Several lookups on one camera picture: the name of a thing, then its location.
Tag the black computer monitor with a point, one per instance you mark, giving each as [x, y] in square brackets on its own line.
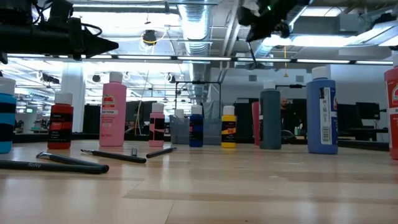
[367, 110]
[147, 109]
[132, 110]
[346, 115]

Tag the person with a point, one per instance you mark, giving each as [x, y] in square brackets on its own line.
[284, 105]

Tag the clear grey plastic bin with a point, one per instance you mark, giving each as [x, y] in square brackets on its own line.
[213, 132]

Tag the silver ventilation duct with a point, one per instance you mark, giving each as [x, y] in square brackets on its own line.
[195, 25]

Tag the long strip light rail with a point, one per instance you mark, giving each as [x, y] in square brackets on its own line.
[143, 57]

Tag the white building column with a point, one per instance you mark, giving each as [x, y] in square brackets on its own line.
[74, 81]

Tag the black cabinet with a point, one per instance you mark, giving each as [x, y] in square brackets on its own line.
[91, 118]

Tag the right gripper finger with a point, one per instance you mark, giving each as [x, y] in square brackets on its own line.
[252, 32]
[261, 33]

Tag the small dark blue paint bottle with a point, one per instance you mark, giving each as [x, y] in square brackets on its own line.
[196, 140]

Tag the black office desk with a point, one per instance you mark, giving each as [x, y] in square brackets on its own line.
[367, 130]

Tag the large red paint bottle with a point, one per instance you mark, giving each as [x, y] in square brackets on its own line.
[392, 140]

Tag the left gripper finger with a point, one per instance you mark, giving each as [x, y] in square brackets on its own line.
[94, 50]
[96, 40]

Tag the small pink paint bottle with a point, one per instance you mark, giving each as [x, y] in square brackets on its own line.
[157, 140]

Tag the pink plastic cup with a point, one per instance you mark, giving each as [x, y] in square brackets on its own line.
[255, 124]

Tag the small light blue paint bottle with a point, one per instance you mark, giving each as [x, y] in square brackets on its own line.
[6, 124]

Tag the small red paint bottle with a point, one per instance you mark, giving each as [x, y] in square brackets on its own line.
[60, 109]

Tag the large dark green paint bottle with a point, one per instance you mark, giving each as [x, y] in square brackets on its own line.
[270, 124]

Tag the small yellow paint bottle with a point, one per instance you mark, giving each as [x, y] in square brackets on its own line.
[229, 119]

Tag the large blue paint bottle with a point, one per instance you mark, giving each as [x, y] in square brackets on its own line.
[314, 124]

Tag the large pink paint bottle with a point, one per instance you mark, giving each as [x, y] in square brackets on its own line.
[112, 130]

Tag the black metal frame stand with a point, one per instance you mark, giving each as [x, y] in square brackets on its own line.
[289, 86]
[199, 82]

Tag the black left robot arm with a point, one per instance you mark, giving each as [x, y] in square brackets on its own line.
[25, 40]

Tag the large black paint brush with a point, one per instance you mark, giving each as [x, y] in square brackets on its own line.
[62, 167]

